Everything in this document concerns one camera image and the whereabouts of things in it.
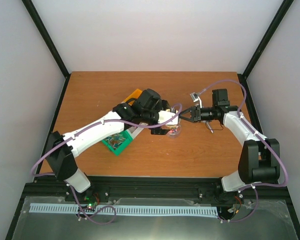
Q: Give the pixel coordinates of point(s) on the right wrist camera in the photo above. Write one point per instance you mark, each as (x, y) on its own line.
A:
(195, 97)

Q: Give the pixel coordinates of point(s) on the orange candy bin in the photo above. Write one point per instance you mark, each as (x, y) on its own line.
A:
(135, 94)

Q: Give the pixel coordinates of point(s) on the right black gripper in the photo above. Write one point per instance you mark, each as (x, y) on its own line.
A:
(194, 118)

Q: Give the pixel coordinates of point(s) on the green candy bin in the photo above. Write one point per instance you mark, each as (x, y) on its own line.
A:
(118, 142)

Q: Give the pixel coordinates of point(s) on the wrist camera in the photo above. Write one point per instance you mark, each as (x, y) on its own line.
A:
(195, 97)
(168, 118)

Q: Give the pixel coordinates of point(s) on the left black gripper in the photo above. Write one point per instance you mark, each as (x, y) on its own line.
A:
(158, 131)

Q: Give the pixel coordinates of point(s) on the metal front plate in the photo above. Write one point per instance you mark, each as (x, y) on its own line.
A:
(256, 220)

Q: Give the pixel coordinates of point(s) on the black frame post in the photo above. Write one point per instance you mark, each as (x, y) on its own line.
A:
(33, 13)
(269, 33)

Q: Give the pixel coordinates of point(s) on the black aluminium rail base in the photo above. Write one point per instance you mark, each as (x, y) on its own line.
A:
(199, 190)

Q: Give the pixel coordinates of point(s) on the right black frame post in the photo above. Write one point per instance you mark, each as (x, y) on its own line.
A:
(269, 33)

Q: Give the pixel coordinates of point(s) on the light blue cable duct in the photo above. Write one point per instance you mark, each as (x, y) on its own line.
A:
(126, 210)

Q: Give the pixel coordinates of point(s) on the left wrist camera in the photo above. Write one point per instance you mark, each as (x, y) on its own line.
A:
(168, 118)

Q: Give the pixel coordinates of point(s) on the white candy bin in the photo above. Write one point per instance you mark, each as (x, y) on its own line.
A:
(134, 131)

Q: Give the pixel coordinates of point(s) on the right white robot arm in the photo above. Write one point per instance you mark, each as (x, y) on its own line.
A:
(257, 164)

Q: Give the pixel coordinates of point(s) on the left black frame post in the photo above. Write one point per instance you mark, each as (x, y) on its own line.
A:
(33, 13)

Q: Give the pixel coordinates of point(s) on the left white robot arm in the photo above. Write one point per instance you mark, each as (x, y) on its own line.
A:
(140, 109)

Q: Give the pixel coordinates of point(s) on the metal scoop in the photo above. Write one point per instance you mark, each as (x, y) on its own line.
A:
(209, 127)

